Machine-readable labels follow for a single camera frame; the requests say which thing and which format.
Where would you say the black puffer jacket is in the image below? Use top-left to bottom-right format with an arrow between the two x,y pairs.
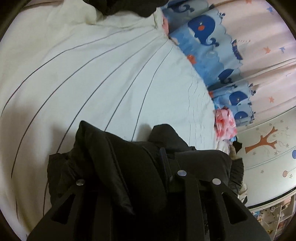
47,121 -> 244,240

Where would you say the olive brown garment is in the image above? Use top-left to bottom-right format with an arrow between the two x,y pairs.
229,141 -> 242,161

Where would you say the white shelf with items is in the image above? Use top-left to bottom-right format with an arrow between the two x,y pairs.
251,194 -> 295,240

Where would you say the wardrobe with tree decal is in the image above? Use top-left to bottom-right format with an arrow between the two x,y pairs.
238,108 -> 295,208

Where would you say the pink checked cloth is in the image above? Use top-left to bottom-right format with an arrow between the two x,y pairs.
214,108 -> 237,141

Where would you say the white striped bed sheet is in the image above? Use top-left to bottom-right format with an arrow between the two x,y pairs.
1,1 -> 217,240

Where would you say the whale pattern curtain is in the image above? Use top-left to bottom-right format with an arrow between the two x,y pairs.
162,1 -> 295,126

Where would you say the pink pillow at headboard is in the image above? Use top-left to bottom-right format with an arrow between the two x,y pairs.
162,17 -> 169,36

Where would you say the black garment near headboard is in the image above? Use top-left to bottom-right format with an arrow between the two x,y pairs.
84,0 -> 168,18

